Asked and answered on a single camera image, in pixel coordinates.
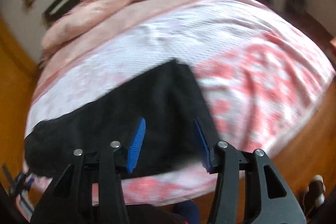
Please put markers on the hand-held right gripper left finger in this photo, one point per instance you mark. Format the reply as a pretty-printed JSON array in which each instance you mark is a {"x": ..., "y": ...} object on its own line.
[{"x": 136, "y": 145}]

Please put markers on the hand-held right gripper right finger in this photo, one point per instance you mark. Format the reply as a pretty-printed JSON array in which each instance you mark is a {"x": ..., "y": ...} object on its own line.
[{"x": 202, "y": 140}]

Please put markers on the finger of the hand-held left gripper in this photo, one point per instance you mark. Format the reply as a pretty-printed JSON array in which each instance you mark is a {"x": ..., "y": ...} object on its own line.
[{"x": 28, "y": 182}]

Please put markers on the black pants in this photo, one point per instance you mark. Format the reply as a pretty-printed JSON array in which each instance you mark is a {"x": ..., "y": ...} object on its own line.
[{"x": 157, "y": 98}]

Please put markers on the person's navy leg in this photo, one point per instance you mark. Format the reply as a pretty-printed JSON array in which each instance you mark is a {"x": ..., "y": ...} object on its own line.
[{"x": 185, "y": 212}]

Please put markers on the coral white patterned towel blanket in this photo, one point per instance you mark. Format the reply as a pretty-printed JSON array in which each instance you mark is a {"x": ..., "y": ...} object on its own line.
[{"x": 262, "y": 82}]

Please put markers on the pink white lace bedspread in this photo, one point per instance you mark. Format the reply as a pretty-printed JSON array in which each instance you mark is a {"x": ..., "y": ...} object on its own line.
[{"x": 118, "y": 56}]

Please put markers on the brown white slipper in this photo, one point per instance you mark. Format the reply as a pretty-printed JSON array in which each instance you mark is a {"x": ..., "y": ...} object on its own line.
[{"x": 315, "y": 190}]

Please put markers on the pink pillow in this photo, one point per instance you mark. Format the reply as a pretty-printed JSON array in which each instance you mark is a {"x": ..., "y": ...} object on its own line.
[{"x": 105, "y": 3}]

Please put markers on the white bin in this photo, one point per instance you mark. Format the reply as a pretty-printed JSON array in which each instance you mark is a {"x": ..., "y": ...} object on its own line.
[{"x": 278, "y": 1}]

